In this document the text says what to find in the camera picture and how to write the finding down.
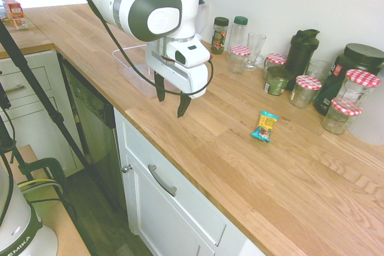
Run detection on jar with green contents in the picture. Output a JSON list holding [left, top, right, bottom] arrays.
[[263, 66, 293, 97]]

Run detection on clear pitcher with teal lid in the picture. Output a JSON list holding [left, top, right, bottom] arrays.
[[196, 0, 210, 41]]

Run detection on glass jar red checkered lid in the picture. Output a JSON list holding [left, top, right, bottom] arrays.
[[321, 99, 363, 135], [263, 53, 288, 80], [334, 69, 381, 110], [228, 45, 251, 74], [289, 75, 322, 109]]

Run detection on large dark Vega protein tub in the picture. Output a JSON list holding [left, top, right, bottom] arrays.
[[313, 43, 384, 116]]

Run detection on white kitchen cabinet with drawer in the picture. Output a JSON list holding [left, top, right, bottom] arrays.
[[113, 108, 266, 256]]

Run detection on black shaker bottle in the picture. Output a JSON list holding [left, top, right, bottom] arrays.
[[284, 29, 320, 91]]

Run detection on white side cabinet drawers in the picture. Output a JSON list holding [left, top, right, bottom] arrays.
[[0, 49, 85, 177]]

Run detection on silver side drawer handle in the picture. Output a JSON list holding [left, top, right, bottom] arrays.
[[4, 84, 26, 94]]

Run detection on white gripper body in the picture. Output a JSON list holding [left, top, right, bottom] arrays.
[[145, 43, 211, 100]]

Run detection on orange white carton box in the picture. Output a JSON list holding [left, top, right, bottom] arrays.
[[1, 0, 24, 20]]

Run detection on spice jar with dark lid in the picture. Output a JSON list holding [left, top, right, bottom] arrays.
[[211, 16, 230, 56]]

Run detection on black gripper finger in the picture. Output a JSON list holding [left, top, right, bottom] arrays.
[[176, 90, 191, 119], [154, 71, 166, 103]]

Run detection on clear glass tumbler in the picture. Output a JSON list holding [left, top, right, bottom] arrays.
[[305, 59, 332, 86]]

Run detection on tall clear glass mug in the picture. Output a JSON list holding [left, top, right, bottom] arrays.
[[244, 32, 267, 72]]

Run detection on black dishwasher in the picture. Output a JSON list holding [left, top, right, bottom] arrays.
[[58, 54, 127, 212]]

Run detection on clear plastic rectangular container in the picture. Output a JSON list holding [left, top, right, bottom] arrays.
[[112, 43, 181, 98]]

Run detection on teal yellow protein bar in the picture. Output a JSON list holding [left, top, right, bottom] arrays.
[[250, 110, 279, 143]]

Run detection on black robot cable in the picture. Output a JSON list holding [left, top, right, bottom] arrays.
[[61, 0, 214, 95]]

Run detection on dark green table clamp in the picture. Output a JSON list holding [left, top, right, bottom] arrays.
[[17, 156, 67, 209]]

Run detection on clear bottle with green lid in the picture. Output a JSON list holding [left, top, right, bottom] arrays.
[[227, 16, 248, 59]]

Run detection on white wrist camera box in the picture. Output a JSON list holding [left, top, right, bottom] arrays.
[[166, 41, 211, 68]]

